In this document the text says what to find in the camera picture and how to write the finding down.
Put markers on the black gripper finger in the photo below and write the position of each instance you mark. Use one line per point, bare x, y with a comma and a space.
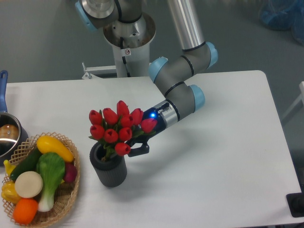
143, 149

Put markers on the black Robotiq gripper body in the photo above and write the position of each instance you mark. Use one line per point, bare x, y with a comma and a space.
149, 124

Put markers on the red tulip bouquet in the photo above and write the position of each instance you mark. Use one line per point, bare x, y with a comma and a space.
112, 129

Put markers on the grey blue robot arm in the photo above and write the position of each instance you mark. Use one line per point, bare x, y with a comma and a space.
169, 76

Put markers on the dark grey ribbed vase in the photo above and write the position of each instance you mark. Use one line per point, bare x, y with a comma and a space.
111, 173

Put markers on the dark red radish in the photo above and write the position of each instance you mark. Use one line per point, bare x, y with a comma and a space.
70, 173

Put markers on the green bok choy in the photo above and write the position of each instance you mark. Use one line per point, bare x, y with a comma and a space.
51, 168

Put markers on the woven wicker basket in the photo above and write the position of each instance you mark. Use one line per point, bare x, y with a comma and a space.
65, 194

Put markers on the yellow squash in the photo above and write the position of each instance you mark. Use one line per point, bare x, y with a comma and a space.
47, 144

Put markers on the dark green cucumber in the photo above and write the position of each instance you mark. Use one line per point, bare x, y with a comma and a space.
27, 164

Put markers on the beige round slice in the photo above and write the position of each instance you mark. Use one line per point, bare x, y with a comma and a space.
29, 184

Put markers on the orange fruit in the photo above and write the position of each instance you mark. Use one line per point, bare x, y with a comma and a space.
25, 211

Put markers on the yellow banana piece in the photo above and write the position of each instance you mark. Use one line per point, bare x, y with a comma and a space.
8, 167

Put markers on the yellow bell pepper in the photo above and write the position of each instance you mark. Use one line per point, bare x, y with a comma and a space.
9, 193

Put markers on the white chair part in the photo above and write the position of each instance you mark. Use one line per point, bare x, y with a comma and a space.
294, 107

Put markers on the blue plastic bag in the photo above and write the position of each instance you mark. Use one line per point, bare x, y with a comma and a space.
284, 15

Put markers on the black device at edge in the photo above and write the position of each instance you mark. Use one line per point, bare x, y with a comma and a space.
296, 204

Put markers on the white metal table frame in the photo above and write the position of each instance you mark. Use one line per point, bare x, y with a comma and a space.
99, 70

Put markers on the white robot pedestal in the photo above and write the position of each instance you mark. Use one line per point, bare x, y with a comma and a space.
131, 45

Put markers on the blue handled saucepan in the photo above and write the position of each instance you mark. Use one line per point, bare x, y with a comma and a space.
12, 134

